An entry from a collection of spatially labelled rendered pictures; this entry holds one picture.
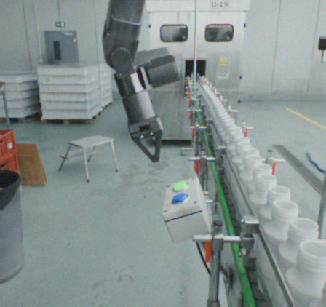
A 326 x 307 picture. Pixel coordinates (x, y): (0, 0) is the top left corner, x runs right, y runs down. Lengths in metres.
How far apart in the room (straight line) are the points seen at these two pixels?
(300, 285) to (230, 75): 4.44
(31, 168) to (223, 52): 2.98
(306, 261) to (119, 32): 0.44
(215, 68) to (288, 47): 6.14
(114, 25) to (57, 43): 10.38
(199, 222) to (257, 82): 9.98
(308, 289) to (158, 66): 0.44
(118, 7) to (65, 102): 6.23
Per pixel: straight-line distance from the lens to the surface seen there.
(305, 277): 0.45
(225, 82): 4.80
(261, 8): 10.57
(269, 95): 10.65
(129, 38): 0.58
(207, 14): 4.78
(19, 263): 2.41
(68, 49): 10.84
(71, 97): 6.72
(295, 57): 10.79
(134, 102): 0.63
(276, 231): 0.54
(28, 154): 3.60
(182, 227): 0.64
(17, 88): 7.23
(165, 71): 0.63
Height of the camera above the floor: 1.39
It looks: 17 degrees down
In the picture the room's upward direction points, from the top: straight up
